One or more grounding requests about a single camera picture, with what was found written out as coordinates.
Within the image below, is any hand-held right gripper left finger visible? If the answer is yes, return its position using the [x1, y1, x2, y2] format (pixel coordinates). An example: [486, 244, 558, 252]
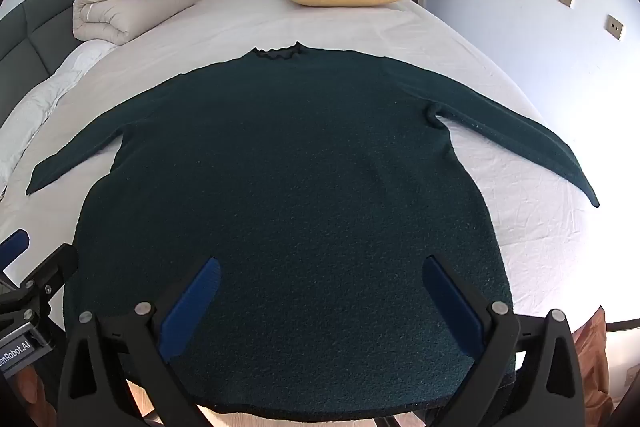
[57, 257, 222, 427]

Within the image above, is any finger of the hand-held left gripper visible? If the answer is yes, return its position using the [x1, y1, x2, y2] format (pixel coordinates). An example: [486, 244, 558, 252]
[10, 243, 80, 308]
[0, 229, 30, 269]

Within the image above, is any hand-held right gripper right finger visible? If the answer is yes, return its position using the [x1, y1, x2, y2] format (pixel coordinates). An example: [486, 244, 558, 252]
[421, 253, 586, 427]

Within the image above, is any dark green sweater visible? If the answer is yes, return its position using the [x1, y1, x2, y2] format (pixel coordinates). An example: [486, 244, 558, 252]
[26, 41, 600, 423]

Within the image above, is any white pillow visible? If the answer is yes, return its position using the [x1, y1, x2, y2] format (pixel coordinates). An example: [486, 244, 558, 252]
[0, 39, 118, 202]

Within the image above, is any brown patterned cloth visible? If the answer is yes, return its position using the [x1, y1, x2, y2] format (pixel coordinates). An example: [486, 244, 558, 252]
[570, 306, 614, 414]

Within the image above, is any grey padded headboard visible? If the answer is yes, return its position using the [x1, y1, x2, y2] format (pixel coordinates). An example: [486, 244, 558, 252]
[0, 0, 96, 128]

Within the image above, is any folded beige comforter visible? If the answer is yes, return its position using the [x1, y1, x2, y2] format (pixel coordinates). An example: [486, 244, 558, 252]
[73, 0, 201, 46]

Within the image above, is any bed with white sheet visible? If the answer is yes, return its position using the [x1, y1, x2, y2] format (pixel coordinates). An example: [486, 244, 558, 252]
[0, 0, 626, 423]

